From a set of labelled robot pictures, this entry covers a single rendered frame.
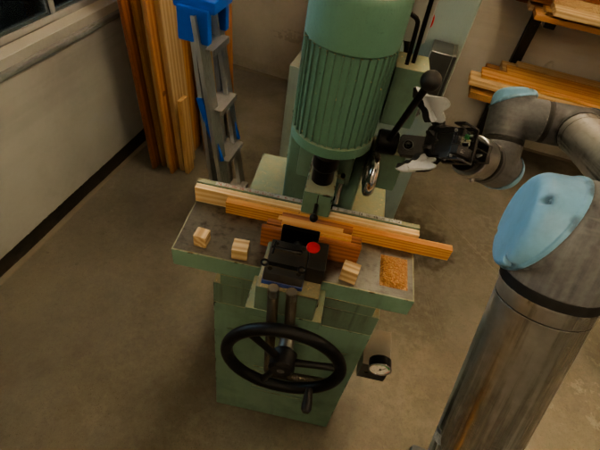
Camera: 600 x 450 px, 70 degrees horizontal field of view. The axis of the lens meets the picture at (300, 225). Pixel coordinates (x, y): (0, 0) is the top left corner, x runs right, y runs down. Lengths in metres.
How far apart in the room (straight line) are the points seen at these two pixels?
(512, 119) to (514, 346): 0.60
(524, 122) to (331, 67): 0.47
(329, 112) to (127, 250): 1.65
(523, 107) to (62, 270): 1.98
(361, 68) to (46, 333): 1.72
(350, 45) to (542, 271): 0.46
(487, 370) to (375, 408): 1.35
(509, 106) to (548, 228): 0.59
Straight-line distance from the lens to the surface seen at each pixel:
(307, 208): 1.03
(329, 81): 0.80
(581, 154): 0.91
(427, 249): 1.16
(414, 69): 1.07
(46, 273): 2.31
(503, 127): 1.05
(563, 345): 0.58
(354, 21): 0.75
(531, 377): 0.59
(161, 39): 2.31
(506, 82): 2.97
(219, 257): 1.06
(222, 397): 1.79
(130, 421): 1.87
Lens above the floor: 1.73
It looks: 46 degrees down
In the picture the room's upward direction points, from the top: 11 degrees clockwise
